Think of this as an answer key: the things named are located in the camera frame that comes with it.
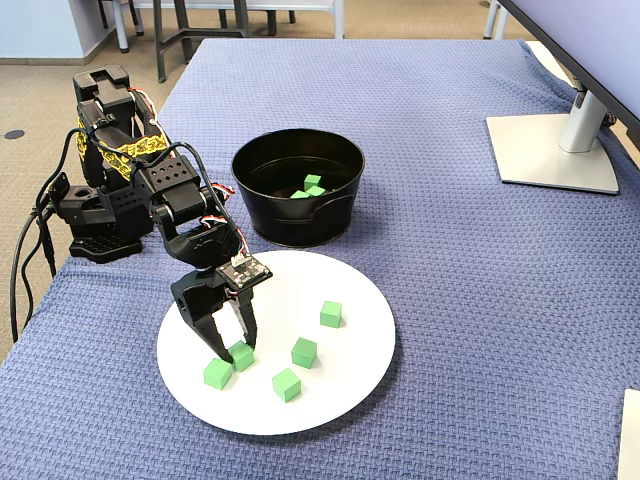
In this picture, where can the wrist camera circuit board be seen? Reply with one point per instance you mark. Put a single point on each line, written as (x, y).
(245, 271)

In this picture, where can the white desk leg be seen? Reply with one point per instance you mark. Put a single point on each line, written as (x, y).
(339, 25)
(500, 22)
(123, 30)

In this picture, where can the green plastic cube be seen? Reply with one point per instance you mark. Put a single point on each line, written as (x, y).
(299, 195)
(217, 372)
(316, 191)
(286, 384)
(331, 313)
(312, 180)
(243, 357)
(304, 351)

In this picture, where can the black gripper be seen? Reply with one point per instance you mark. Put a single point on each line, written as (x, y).
(196, 296)

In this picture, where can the computer monitor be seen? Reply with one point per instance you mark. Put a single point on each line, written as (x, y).
(600, 40)

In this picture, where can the black metal bucket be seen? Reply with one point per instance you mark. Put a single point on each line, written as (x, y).
(280, 220)

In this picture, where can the dark grey table frame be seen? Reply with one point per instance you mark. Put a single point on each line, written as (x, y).
(159, 40)

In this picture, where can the blue woven tablecloth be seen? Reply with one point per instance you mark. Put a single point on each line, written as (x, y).
(450, 300)

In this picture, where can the black floor socket cover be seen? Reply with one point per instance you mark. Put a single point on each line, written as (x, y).
(12, 134)

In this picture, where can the dark chair legs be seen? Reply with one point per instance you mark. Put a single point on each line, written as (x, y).
(138, 20)
(272, 20)

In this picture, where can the white flat board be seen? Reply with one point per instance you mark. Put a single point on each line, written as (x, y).
(631, 440)

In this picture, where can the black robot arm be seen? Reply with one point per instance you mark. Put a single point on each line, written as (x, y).
(170, 180)

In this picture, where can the white round plate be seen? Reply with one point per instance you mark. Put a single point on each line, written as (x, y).
(350, 375)

